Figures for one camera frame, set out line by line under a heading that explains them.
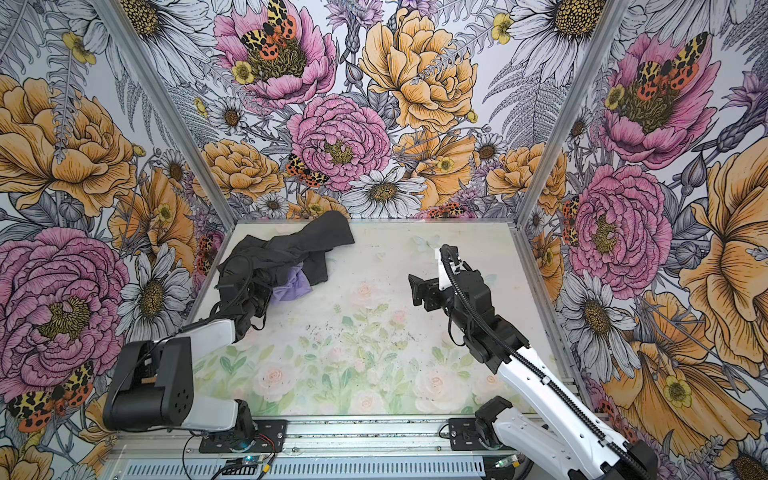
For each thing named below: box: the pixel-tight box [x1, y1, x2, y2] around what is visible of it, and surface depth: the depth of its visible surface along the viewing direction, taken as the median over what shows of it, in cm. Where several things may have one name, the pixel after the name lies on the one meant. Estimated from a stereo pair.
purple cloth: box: [272, 264, 312, 305], surface depth 101 cm
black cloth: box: [217, 210, 355, 286], surface depth 107 cm
